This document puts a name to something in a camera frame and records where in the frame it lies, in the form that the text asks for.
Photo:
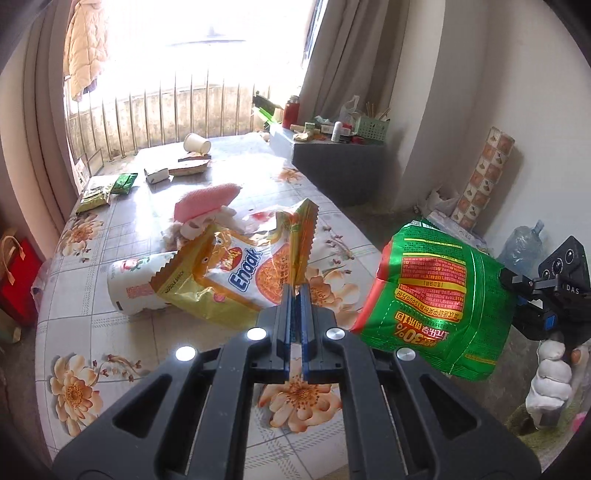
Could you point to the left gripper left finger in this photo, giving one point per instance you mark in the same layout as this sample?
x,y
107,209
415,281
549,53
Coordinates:
x,y
188,419

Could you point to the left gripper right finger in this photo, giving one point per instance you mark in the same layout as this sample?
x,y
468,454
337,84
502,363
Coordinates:
x,y
403,418

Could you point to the green snack bag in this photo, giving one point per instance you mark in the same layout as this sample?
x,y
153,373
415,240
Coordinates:
x,y
441,297

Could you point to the yellow Enaak snack bag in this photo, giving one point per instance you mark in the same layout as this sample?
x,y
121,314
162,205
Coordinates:
x,y
227,278

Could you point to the white cloth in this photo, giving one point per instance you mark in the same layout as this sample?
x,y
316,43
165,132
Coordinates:
x,y
177,233

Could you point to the pink knitted sponge cloth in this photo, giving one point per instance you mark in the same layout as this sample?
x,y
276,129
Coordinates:
x,y
204,200

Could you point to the white gloved right hand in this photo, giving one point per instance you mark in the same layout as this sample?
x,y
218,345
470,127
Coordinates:
x,y
556,380

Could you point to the blue water jug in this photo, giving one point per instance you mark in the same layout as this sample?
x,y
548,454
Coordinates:
x,y
522,250

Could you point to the floral tablecloth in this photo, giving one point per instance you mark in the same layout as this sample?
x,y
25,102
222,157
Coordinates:
x,y
204,330

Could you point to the toilet paper roll pack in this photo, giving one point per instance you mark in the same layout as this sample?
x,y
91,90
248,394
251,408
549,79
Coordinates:
x,y
448,226

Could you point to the patterned rolled mat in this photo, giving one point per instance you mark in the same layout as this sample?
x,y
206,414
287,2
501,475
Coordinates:
x,y
486,175

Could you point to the white plastic bag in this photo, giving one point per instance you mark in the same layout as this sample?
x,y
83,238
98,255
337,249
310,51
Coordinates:
x,y
443,199

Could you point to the white paper cup container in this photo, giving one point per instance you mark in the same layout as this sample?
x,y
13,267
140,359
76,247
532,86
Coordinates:
x,y
128,283

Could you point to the red clear plastic wrapper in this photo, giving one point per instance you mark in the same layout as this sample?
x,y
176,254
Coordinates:
x,y
261,221

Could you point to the dark grey cabinet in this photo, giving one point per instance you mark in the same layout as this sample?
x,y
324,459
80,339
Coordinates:
x,y
349,174

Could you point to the red gift bag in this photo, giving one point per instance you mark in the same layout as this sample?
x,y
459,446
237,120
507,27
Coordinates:
x,y
19,268

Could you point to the green plastic basket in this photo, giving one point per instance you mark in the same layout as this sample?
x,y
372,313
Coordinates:
x,y
371,129

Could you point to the green yellow snack packet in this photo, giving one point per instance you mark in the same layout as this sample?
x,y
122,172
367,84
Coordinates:
x,y
94,198

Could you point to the small green packet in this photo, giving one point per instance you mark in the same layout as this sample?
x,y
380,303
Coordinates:
x,y
124,183

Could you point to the small white carton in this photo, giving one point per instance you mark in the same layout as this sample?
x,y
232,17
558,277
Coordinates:
x,y
156,175

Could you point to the white bottle on cabinet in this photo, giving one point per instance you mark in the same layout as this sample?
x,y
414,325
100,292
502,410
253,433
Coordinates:
x,y
336,132

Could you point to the white paper cup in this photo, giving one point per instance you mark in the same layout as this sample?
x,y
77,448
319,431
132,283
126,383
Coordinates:
x,y
194,143

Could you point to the grey curtain left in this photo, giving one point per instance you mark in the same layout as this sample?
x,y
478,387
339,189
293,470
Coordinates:
x,y
38,188

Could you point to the grey curtain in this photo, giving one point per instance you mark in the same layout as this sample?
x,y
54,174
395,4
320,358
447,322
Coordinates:
x,y
38,188
356,53

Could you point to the grey curtain right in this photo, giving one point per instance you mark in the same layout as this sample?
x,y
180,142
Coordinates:
x,y
356,53

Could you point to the red thermos bottle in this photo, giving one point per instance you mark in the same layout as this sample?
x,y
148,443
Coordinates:
x,y
290,112

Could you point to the beige quilted jacket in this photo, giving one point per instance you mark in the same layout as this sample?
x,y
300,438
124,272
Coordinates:
x,y
85,48

